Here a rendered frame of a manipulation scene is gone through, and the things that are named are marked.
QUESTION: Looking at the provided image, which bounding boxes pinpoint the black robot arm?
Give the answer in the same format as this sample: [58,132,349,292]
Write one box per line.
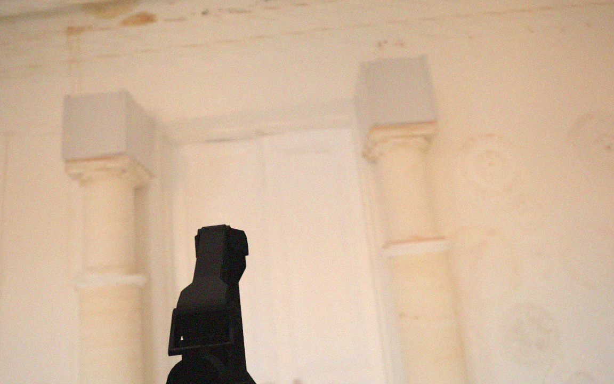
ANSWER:
[166,225,256,384]

